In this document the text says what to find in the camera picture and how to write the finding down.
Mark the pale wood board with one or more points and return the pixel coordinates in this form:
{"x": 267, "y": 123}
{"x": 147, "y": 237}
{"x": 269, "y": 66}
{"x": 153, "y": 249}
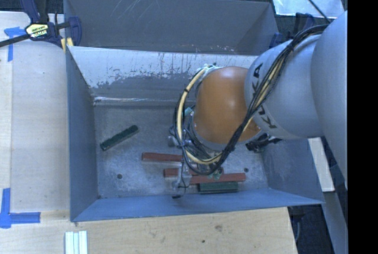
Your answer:
{"x": 38, "y": 128}

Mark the red-brown flat block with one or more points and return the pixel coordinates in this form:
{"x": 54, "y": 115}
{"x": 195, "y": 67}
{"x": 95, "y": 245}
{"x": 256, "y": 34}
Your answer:
{"x": 230, "y": 177}
{"x": 159, "y": 157}
{"x": 171, "y": 172}

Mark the grey metal bin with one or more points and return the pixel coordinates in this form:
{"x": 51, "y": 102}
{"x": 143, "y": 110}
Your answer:
{"x": 133, "y": 22}

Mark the dark green flat block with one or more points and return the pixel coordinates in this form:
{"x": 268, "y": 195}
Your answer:
{"x": 218, "y": 187}
{"x": 119, "y": 137}

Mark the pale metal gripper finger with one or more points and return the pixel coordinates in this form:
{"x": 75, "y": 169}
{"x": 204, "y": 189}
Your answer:
{"x": 182, "y": 177}
{"x": 173, "y": 141}

